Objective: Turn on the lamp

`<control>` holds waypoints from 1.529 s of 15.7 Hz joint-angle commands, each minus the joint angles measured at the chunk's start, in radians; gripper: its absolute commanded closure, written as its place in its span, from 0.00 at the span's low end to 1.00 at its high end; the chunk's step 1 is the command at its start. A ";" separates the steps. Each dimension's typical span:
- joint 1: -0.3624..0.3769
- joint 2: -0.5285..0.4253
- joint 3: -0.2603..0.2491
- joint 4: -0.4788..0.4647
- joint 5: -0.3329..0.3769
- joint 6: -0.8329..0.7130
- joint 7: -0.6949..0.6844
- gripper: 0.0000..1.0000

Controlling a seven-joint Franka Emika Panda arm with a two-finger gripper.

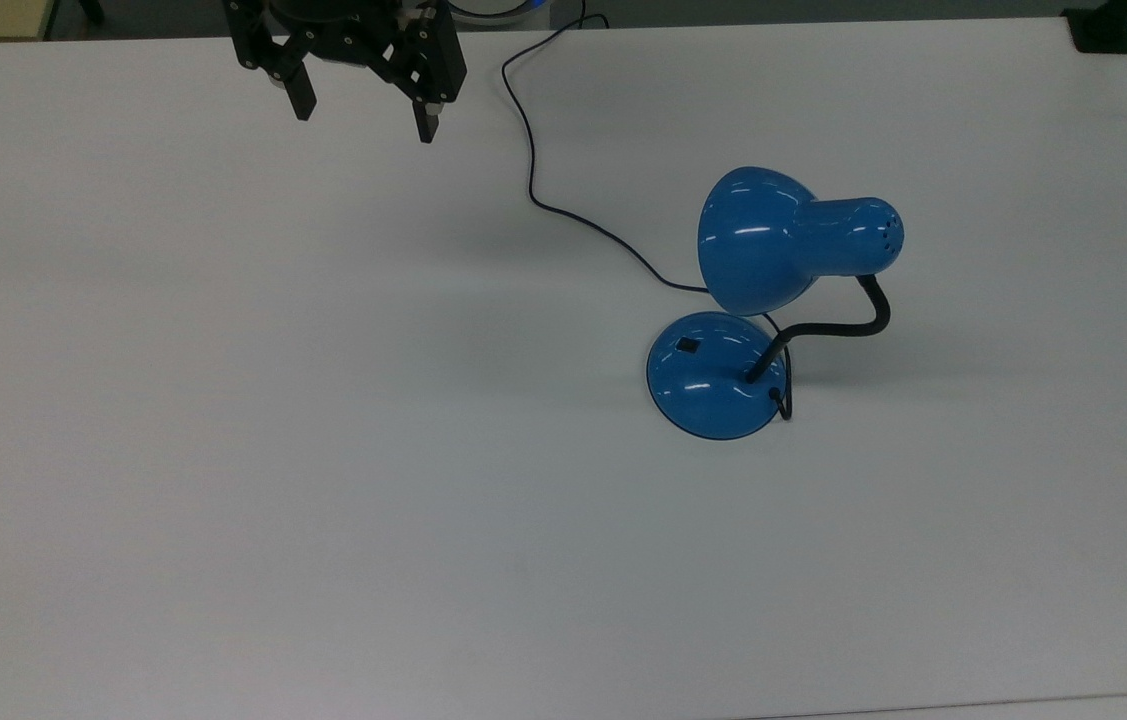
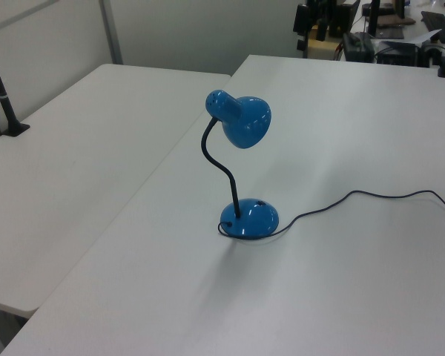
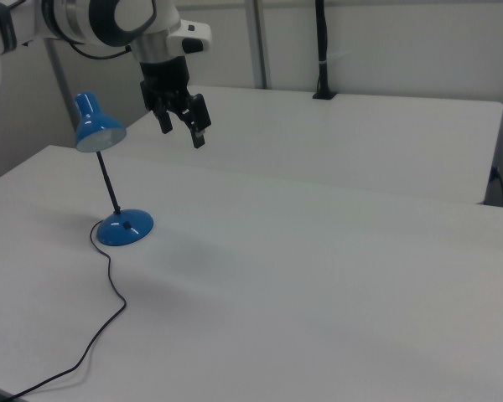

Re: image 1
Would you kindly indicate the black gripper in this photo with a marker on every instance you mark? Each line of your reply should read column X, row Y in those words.
column 343, row 35

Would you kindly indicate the blue gooseneck desk lamp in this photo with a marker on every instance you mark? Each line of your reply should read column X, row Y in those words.
column 753, row 240

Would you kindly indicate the black stand leg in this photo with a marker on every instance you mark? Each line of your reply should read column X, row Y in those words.
column 91, row 10

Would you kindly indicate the white adjacent table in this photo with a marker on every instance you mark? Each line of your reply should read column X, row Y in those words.
column 1073, row 710

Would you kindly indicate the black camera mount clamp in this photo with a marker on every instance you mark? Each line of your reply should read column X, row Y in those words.
column 1103, row 30

